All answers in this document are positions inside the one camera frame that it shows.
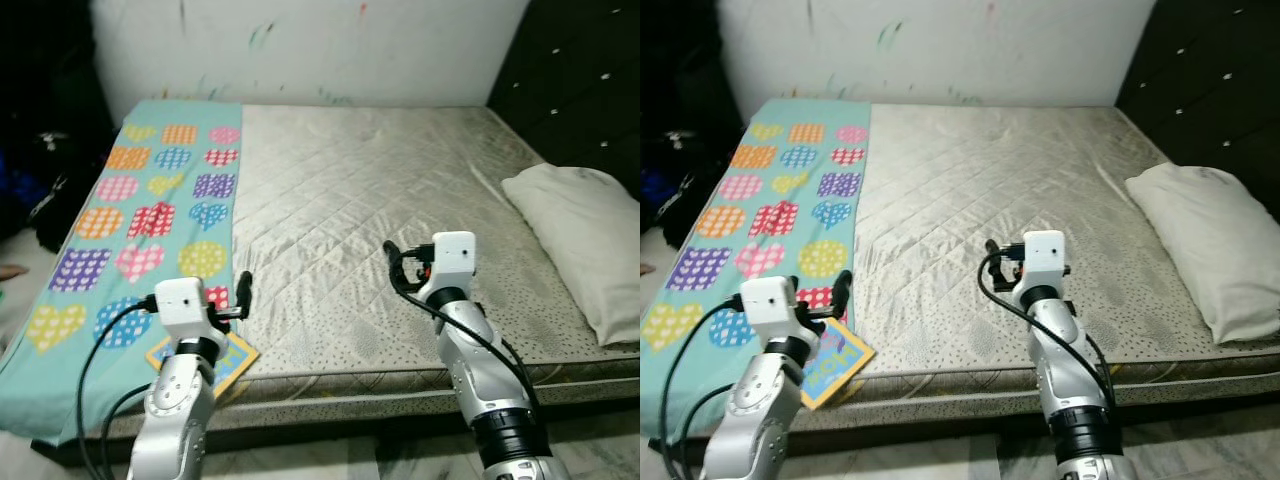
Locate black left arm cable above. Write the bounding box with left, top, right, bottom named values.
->
left=75, top=295, right=161, bottom=480
left=655, top=295, right=746, bottom=480

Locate blue yellow children's book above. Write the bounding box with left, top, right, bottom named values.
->
left=800, top=318, right=877, bottom=411
left=145, top=330, right=261, bottom=401

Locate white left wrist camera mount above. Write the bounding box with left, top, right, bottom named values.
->
left=740, top=277, right=806, bottom=346
left=155, top=279, right=216, bottom=346

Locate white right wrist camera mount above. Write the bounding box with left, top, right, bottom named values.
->
left=1020, top=230, right=1069, bottom=296
left=425, top=231, right=479, bottom=306

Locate white printed pillow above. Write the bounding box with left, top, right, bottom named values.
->
left=1125, top=163, right=1280, bottom=346
left=500, top=163, right=641, bottom=348

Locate white quilted mattress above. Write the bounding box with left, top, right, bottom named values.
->
left=60, top=103, right=641, bottom=441
left=690, top=103, right=1280, bottom=441

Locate black bag with white print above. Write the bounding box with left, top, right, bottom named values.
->
left=660, top=130, right=746, bottom=251
left=25, top=130, right=116, bottom=251

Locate dark tufted headboard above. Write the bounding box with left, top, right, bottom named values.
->
left=1115, top=0, right=1280, bottom=216
left=487, top=0, right=641, bottom=196

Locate black bed base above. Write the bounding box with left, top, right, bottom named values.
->
left=40, top=410, right=641, bottom=466
left=650, top=410, right=1280, bottom=466

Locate teal blanket with colourful shapes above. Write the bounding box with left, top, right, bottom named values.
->
left=645, top=98, right=873, bottom=446
left=0, top=98, right=244, bottom=446

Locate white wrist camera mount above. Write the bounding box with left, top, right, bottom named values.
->
left=740, top=277, right=806, bottom=346
left=155, top=279, right=216, bottom=346
left=1020, top=230, right=1069, bottom=296
left=425, top=231, right=479, bottom=306

